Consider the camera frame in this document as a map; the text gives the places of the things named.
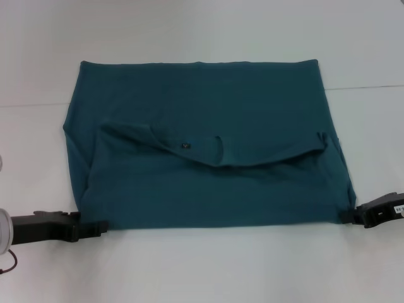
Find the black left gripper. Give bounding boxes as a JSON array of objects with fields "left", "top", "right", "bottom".
[{"left": 11, "top": 210, "right": 110, "bottom": 246}]

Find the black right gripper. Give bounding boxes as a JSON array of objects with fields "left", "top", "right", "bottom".
[{"left": 339, "top": 191, "right": 404, "bottom": 229}]

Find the teal blue printed t-shirt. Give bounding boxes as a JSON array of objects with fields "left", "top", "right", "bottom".
[{"left": 62, "top": 58, "right": 358, "bottom": 231}]

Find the left arm plug with cable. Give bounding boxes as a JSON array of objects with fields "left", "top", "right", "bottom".
[{"left": 0, "top": 249, "right": 19, "bottom": 275}]

